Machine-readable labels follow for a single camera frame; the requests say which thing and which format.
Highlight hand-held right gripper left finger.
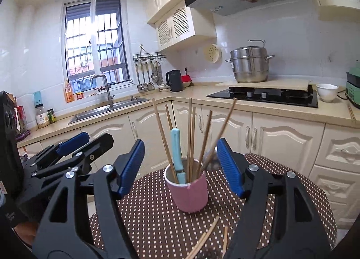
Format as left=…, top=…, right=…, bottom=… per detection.
left=32, top=139, right=145, bottom=259

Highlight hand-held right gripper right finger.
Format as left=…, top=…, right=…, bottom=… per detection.
left=217, top=137, right=334, bottom=259

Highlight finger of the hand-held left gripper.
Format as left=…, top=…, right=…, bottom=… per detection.
left=24, top=132, right=90, bottom=169
left=30, top=133, right=114, bottom=192

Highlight light blue handled knife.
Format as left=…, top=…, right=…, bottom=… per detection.
left=171, top=128, right=187, bottom=185

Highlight pink cup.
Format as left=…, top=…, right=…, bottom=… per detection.
left=164, top=158, right=209, bottom=214

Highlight bunch of wooden chopsticks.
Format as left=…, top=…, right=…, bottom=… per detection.
left=151, top=97, right=238, bottom=185

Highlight single wooden chopstick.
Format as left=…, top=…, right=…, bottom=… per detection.
left=222, top=225, right=228, bottom=258

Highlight person's left forearm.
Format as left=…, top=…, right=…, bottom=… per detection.
left=14, top=221, right=38, bottom=245

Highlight red storage container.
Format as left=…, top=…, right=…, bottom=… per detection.
left=15, top=106, right=27, bottom=133

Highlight steel kitchen sink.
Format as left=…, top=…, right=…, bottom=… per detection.
left=68, top=96, right=151, bottom=124

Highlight labelled glass jar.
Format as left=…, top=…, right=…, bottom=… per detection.
left=35, top=104, right=50, bottom=128

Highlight steel kitchen faucet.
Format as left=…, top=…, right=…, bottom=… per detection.
left=90, top=75, right=115, bottom=108

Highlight orange dish soap bottle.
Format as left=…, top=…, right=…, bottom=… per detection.
left=65, top=80, right=75, bottom=103

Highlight cream lower kitchen cabinets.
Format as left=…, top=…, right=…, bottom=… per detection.
left=17, top=99, right=360, bottom=228

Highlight black gas hob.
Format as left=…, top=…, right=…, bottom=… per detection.
left=206, top=85, right=319, bottom=108

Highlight steel ladle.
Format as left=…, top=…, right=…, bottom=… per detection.
left=136, top=63, right=144, bottom=90

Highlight steel slotted turner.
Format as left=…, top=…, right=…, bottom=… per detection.
left=141, top=62, right=149, bottom=91

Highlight steel spatula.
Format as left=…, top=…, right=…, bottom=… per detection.
left=146, top=61, right=155, bottom=91

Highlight steel skimmer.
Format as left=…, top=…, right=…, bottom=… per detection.
left=154, top=61, right=164, bottom=86

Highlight barred kitchen window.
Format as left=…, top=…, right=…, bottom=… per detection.
left=62, top=0, right=133, bottom=93

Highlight black electric kettle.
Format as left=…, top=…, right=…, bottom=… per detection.
left=165, top=69, right=184, bottom=92

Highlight steel steamer pot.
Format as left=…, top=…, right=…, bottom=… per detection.
left=225, top=39, right=275, bottom=83

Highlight white bowl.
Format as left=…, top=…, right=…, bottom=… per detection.
left=316, top=83, right=339, bottom=102

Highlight small cream lattice cabinet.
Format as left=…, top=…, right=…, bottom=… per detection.
left=155, top=6, right=218, bottom=51

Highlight green electric cooker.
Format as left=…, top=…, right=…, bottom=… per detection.
left=345, top=67, right=360, bottom=109

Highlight metal wall utensil rack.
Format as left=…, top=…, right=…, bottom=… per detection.
left=133, top=52, right=166, bottom=63

